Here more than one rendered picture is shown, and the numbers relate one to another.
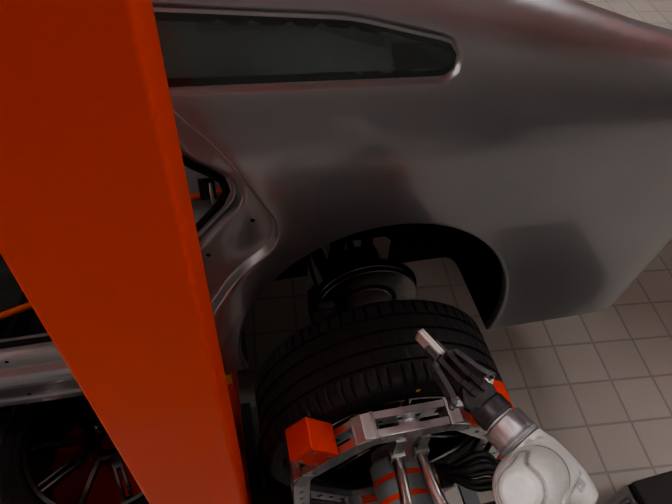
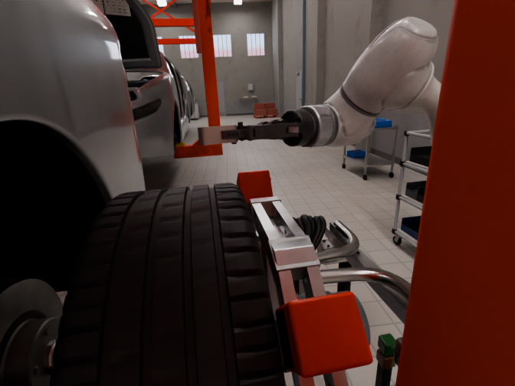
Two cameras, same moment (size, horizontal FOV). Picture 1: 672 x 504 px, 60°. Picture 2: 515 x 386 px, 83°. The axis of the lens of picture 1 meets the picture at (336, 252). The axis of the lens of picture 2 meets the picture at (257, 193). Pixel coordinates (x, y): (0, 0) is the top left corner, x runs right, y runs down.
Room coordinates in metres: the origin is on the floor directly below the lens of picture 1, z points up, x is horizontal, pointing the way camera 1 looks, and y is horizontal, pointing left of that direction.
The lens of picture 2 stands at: (0.56, 0.29, 1.33)
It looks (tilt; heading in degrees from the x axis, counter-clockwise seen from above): 19 degrees down; 275
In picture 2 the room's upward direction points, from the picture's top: 3 degrees counter-clockwise
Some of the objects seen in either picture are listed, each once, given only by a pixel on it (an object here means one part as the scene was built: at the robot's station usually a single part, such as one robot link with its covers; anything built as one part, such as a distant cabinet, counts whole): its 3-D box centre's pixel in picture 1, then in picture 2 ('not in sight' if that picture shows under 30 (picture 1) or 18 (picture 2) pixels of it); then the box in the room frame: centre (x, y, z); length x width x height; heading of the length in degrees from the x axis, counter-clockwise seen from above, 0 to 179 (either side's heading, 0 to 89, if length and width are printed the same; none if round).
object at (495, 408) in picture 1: (482, 401); (287, 129); (0.55, -0.31, 1.26); 0.09 x 0.08 x 0.07; 40
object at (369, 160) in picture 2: not in sight; (366, 145); (-0.80, -4.54, 0.45); 0.94 x 0.55 x 0.91; 99
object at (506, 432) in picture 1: (510, 430); (312, 126); (0.50, -0.36, 1.26); 0.09 x 0.06 x 0.09; 130
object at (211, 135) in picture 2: (428, 345); (219, 135); (0.67, -0.21, 1.27); 0.07 x 0.01 x 0.03; 40
